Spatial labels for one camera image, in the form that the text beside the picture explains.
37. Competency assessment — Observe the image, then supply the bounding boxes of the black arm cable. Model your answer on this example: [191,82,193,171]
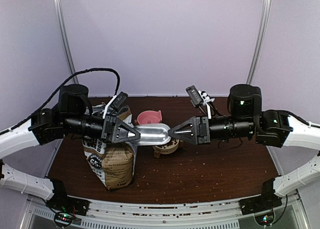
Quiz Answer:
[287,113,320,129]
[0,67,121,135]

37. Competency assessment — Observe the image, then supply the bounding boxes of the cream pet bowl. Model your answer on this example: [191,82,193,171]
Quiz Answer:
[152,138,180,155]

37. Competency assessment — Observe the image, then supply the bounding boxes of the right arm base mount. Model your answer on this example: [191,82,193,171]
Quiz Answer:
[239,195,282,215]

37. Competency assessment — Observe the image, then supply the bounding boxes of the aluminium frame post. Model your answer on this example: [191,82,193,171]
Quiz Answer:
[53,0,76,76]
[246,0,272,86]

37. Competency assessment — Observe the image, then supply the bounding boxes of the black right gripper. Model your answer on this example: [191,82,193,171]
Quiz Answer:
[167,116,255,148]

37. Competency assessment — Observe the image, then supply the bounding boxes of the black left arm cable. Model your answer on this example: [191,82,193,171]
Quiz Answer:
[0,67,121,135]

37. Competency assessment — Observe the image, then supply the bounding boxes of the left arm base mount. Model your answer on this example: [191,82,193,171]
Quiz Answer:
[46,196,90,216]

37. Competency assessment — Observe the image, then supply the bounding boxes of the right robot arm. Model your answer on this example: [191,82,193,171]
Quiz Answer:
[168,84,320,210]

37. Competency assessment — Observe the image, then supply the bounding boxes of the brown kibble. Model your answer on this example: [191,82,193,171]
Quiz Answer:
[157,140,178,150]

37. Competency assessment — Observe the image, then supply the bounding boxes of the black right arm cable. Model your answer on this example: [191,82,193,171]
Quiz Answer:
[287,113,320,129]

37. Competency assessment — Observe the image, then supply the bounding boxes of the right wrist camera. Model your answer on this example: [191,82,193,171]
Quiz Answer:
[185,85,217,119]

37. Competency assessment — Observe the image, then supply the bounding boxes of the wooden bowl stand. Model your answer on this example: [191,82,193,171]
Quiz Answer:
[154,140,184,158]

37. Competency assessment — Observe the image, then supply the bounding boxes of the right aluminium frame post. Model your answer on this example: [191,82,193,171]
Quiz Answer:
[246,0,272,86]

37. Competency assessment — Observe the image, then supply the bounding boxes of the left aluminium frame post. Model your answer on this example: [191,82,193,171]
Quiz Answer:
[53,0,76,76]

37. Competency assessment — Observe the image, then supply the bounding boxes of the front aluminium rail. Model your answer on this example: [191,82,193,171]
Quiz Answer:
[24,186,308,229]

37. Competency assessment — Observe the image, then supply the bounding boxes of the metal food scoop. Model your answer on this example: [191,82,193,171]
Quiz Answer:
[133,123,191,147]

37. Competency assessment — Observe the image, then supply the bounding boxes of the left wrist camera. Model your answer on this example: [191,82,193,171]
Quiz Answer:
[102,91,128,119]

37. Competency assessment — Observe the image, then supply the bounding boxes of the pink pet bowl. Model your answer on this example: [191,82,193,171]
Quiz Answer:
[137,110,163,125]

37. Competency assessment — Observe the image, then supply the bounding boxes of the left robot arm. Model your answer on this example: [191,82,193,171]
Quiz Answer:
[0,84,141,211]

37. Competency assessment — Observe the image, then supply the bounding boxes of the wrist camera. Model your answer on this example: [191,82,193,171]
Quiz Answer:
[102,91,128,119]
[185,85,217,119]

